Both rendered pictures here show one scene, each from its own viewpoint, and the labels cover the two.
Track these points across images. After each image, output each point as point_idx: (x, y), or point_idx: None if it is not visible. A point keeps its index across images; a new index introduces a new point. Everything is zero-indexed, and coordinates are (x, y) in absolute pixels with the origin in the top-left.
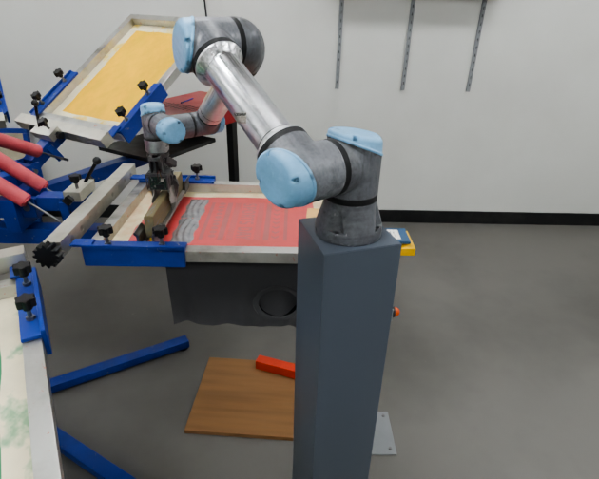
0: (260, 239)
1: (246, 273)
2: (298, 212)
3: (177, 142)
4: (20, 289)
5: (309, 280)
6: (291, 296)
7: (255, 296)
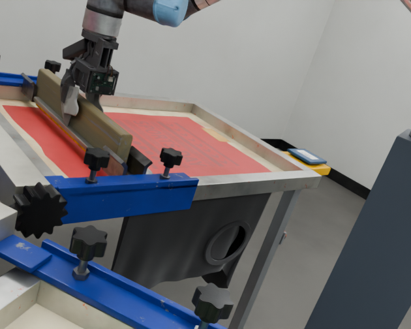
0: (214, 164)
1: (214, 209)
2: (199, 132)
3: (179, 25)
4: (83, 287)
5: None
6: (235, 232)
7: (212, 237)
